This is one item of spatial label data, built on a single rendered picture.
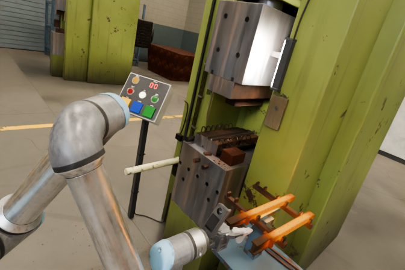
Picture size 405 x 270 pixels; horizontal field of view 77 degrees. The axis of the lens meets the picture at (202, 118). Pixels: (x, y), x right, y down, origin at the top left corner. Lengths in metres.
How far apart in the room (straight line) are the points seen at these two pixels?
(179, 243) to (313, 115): 0.84
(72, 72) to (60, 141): 5.59
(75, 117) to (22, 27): 8.48
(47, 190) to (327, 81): 1.17
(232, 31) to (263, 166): 0.76
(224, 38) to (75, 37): 4.86
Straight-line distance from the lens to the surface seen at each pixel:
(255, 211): 1.13
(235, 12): 1.45
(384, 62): 1.70
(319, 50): 1.33
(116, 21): 6.12
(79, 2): 6.05
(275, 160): 1.45
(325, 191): 1.86
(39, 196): 0.96
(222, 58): 1.46
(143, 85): 1.84
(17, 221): 1.08
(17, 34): 9.09
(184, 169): 1.67
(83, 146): 0.62
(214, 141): 1.52
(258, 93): 1.61
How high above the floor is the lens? 1.58
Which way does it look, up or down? 18 degrees down
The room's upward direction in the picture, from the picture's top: 13 degrees clockwise
